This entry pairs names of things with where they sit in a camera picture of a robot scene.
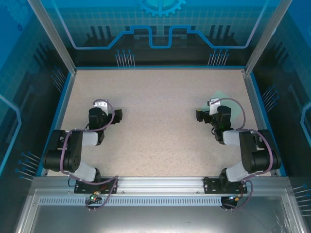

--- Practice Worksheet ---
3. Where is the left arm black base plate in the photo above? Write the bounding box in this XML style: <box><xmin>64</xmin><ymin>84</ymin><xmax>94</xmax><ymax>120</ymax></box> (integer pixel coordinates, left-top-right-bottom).
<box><xmin>74</xmin><ymin>178</ymin><xmax>119</xmax><ymax>195</ymax></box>

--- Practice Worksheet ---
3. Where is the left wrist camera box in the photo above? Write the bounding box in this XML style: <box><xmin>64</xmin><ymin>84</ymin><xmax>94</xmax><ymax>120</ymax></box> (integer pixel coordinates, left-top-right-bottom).
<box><xmin>93</xmin><ymin>99</ymin><xmax>109</xmax><ymax>110</ymax></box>

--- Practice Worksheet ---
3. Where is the blue table side trim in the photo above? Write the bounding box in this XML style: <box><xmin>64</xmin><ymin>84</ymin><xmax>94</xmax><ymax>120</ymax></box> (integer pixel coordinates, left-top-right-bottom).
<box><xmin>249</xmin><ymin>71</ymin><xmax>288</xmax><ymax>177</ymax></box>
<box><xmin>35</xmin><ymin>71</ymin><xmax>75</xmax><ymax>177</ymax></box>

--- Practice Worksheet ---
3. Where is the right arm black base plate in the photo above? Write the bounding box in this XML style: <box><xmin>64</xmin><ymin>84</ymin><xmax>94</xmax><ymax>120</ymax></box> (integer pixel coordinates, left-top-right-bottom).
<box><xmin>203</xmin><ymin>177</ymin><xmax>248</xmax><ymax>195</ymax></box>

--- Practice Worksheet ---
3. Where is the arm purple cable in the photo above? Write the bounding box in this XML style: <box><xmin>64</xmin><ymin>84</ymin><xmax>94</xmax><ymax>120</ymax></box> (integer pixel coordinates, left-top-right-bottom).
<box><xmin>59</xmin><ymin>99</ymin><xmax>120</xmax><ymax>212</ymax></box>
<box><xmin>210</xmin><ymin>97</ymin><xmax>273</xmax><ymax>212</ymax></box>

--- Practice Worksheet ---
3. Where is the aluminium mounting rail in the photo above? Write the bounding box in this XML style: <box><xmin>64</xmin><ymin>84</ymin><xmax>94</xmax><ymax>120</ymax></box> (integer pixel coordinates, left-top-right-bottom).
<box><xmin>33</xmin><ymin>176</ymin><xmax>292</xmax><ymax>195</ymax></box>

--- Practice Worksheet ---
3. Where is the steel sheet panel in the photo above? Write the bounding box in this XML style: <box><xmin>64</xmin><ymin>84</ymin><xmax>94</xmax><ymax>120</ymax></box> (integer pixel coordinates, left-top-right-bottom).
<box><xmin>14</xmin><ymin>189</ymin><xmax>304</xmax><ymax>233</ymax></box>

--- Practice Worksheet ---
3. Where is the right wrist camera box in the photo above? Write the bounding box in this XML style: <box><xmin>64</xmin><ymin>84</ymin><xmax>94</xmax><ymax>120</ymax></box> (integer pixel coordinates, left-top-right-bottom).
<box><xmin>207</xmin><ymin>98</ymin><xmax>221</xmax><ymax>117</ymax></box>

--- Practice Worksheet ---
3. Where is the aluminium frame post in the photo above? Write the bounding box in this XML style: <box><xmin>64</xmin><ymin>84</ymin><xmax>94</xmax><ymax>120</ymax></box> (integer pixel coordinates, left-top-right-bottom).
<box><xmin>243</xmin><ymin>0</ymin><xmax>294</xmax><ymax>75</ymax></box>
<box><xmin>26</xmin><ymin>0</ymin><xmax>78</xmax><ymax>75</ymax></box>

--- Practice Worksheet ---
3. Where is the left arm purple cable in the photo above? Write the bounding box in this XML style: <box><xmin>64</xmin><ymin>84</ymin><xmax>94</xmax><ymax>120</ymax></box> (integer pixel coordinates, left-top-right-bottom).
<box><xmin>59</xmin><ymin>99</ymin><xmax>120</xmax><ymax>212</ymax></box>

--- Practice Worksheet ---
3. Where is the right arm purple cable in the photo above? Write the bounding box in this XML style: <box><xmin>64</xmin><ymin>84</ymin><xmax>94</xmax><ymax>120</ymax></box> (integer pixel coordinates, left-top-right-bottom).
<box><xmin>210</xmin><ymin>97</ymin><xmax>273</xmax><ymax>212</ymax></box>

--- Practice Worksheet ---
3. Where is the slotted grey cable duct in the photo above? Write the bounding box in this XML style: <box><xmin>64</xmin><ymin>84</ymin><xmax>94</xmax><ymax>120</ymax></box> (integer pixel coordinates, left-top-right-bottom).
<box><xmin>38</xmin><ymin>197</ymin><xmax>223</xmax><ymax>207</ymax></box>

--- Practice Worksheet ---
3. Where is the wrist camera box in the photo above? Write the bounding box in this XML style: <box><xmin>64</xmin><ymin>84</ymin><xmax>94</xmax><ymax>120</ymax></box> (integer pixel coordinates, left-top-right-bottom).
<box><xmin>207</xmin><ymin>98</ymin><xmax>221</xmax><ymax>117</ymax></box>
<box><xmin>93</xmin><ymin>99</ymin><xmax>109</xmax><ymax>110</ymax></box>

